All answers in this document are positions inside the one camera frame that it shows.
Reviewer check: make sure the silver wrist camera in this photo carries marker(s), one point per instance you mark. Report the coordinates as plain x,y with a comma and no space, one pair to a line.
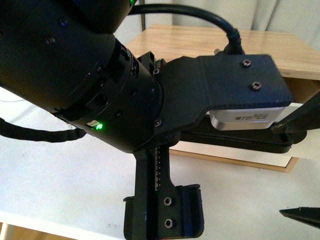
244,119

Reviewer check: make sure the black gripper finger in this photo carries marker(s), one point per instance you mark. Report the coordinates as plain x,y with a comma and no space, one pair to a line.
306,215
306,117

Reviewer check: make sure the black drawer handle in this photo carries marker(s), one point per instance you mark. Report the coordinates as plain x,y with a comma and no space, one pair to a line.
257,140

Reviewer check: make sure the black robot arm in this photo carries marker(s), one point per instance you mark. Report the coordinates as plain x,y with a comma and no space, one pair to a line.
62,56

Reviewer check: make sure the grey curtain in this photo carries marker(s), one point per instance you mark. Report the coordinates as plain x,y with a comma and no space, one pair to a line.
300,17

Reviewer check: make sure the wooden two-drawer cabinet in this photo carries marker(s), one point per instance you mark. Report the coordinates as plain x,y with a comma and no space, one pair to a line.
293,57

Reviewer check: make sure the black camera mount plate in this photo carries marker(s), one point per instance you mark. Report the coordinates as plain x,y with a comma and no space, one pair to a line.
193,86

